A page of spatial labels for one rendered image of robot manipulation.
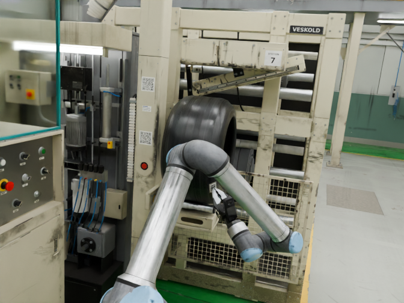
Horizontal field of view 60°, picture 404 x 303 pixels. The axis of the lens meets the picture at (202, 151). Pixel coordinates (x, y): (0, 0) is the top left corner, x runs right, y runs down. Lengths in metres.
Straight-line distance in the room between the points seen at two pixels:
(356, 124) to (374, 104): 0.72
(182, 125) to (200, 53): 0.56
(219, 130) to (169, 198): 0.49
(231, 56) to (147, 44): 0.47
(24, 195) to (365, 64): 10.16
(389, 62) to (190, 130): 9.77
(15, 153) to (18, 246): 0.40
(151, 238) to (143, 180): 0.75
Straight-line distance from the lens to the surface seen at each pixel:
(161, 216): 1.33
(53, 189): 1.93
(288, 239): 1.57
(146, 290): 1.16
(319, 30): 2.35
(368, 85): 11.09
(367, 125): 11.08
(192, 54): 2.11
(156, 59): 1.90
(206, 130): 1.66
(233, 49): 2.06
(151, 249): 1.31
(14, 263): 1.76
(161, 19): 1.91
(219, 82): 2.21
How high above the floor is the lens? 1.59
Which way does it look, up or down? 12 degrees down
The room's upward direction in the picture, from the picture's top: 5 degrees clockwise
